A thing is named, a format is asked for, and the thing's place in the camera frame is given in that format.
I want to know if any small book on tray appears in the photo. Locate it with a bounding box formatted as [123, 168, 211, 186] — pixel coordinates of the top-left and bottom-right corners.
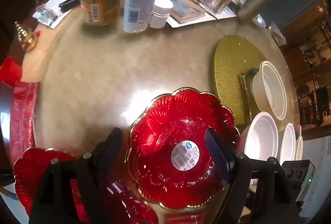
[170, 0, 206, 23]

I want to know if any gold glitter round placemat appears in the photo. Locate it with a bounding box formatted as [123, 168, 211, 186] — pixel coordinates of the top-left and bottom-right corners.
[213, 35, 266, 129]

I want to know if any small white cap jar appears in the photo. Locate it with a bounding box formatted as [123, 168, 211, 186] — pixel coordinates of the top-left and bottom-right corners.
[149, 0, 173, 29]

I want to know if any cream ribbed plastic bowl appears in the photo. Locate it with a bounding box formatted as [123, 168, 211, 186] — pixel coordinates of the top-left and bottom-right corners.
[252, 61, 287, 121]

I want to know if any red glass plate left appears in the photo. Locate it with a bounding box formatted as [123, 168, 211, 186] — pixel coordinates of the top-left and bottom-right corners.
[14, 148, 91, 223]

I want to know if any red flower glass plate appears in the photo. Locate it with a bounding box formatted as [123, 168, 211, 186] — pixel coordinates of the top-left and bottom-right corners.
[125, 87, 240, 210]

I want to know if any gold pagoda ornament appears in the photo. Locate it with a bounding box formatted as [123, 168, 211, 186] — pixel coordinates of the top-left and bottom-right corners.
[14, 22, 38, 51]

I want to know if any white foam bowl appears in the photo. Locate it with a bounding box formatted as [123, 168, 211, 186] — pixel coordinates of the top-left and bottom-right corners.
[295, 135, 303, 161]
[279, 123, 296, 165]
[239, 111, 279, 161]

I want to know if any red cloth table runner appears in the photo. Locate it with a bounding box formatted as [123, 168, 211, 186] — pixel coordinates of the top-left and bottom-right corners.
[10, 81, 40, 164]

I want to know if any white paper tray sheet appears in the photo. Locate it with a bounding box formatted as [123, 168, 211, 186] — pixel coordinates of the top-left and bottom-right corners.
[167, 0, 236, 28]

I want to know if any steel thermos flask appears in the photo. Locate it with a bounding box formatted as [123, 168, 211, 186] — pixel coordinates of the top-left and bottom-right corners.
[237, 0, 272, 23]

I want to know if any red glass plate bottom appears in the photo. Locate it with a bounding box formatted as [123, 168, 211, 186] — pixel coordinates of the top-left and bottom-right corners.
[100, 181, 159, 223]

